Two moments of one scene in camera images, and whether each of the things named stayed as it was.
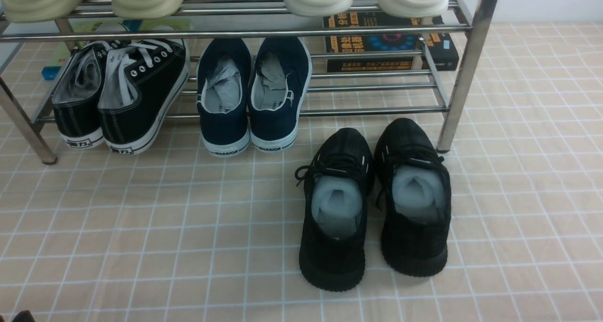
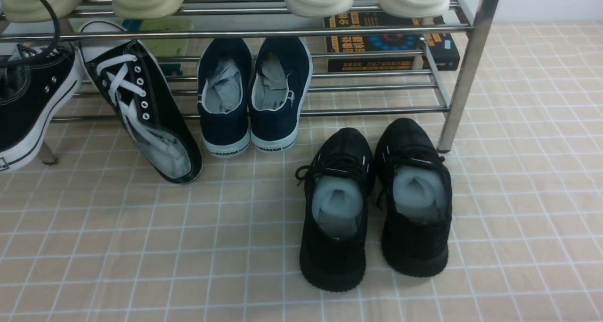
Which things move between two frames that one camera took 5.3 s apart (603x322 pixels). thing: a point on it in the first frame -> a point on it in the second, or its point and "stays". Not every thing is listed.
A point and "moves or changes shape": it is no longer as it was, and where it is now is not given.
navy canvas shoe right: [280, 82] stays
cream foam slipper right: [412, 0] stays
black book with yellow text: [442, 48] stays
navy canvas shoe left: [224, 78] stays
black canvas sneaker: [76, 98] -> [35, 83]
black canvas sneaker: [140, 82] moves or changes shape
